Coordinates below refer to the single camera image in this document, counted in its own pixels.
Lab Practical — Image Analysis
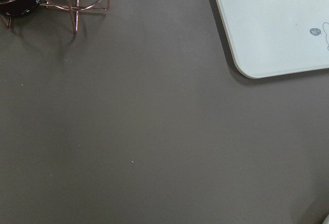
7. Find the white rabbit tray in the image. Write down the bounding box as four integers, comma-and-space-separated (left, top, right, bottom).
216, 0, 328, 79

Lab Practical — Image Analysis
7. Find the copper wire bottle rack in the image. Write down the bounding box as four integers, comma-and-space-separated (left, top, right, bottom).
1, 0, 110, 34

